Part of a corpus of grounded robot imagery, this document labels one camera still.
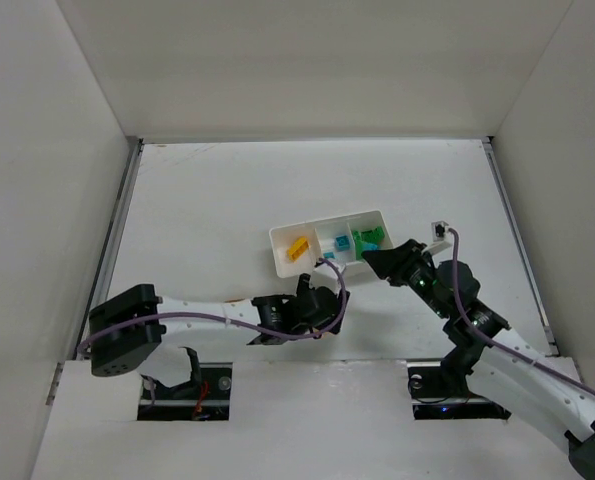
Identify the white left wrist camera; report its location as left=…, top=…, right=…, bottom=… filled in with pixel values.
left=313, top=257, right=347, bottom=275

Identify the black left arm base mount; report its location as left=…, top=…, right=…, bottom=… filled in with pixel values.
left=137, top=348, right=233, bottom=422

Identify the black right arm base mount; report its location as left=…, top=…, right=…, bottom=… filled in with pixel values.
left=407, top=347, right=512, bottom=421

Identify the white three-compartment container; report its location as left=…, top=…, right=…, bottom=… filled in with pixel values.
left=269, top=210, right=394, bottom=278

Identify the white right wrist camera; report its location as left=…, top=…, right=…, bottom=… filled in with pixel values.
left=424, top=221, right=452, bottom=256

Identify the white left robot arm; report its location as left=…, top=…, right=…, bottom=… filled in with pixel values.
left=78, top=274, right=350, bottom=387

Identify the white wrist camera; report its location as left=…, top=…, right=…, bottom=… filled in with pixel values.
left=313, top=257, right=347, bottom=275
left=424, top=221, right=452, bottom=256

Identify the cyan small lego brick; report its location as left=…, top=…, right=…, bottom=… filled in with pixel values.
left=334, top=235, right=351, bottom=252

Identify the green square lego brick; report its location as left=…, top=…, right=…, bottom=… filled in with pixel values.
left=353, top=232, right=380, bottom=261

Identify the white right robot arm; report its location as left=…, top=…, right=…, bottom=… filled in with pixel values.
left=362, top=240, right=595, bottom=479

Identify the yellow long lego brick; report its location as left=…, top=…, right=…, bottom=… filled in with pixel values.
left=286, top=236, right=310, bottom=263

